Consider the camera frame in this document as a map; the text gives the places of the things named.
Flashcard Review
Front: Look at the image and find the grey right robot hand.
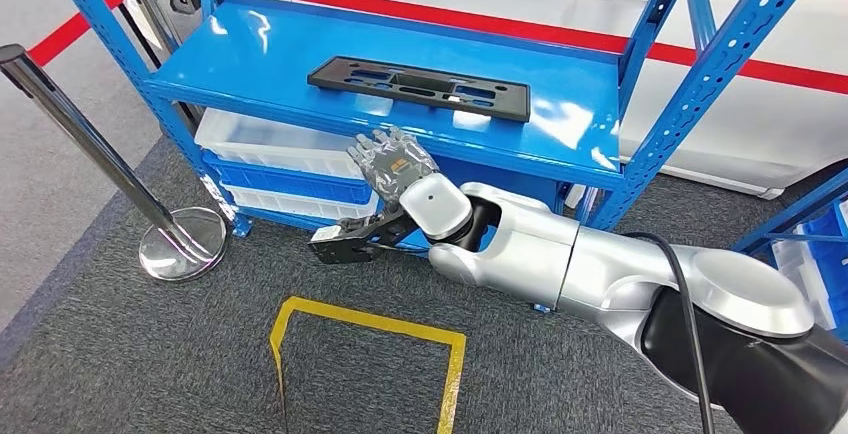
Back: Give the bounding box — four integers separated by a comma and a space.
346, 124, 441, 206

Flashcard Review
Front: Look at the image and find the black plastic panel part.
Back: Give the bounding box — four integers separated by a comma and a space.
306, 55, 533, 124

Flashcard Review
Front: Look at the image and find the blue metal shelf rack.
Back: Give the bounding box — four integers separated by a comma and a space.
38, 0, 833, 314

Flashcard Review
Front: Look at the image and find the blue plastic bin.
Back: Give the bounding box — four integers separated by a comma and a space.
794, 202, 848, 343
201, 149, 376, 206

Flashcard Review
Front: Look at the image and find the red barrier belt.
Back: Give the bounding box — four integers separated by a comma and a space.
26, 0, 848, 96

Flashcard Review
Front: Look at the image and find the yellow floor tape square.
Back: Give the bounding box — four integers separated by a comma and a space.
269, 296, 468, 434

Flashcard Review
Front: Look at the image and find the blue wheeled metal rack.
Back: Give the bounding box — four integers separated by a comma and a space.
731, 165, 848, 346

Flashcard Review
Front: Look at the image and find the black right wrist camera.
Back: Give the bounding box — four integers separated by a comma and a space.
307, 208, 425, 267

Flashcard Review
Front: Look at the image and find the chrome stanchion post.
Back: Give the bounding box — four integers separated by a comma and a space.
0, 43, 230, 283
114, 0, 207, 134

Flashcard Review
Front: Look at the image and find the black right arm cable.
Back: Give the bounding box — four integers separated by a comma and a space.
622, 232, 717, 434

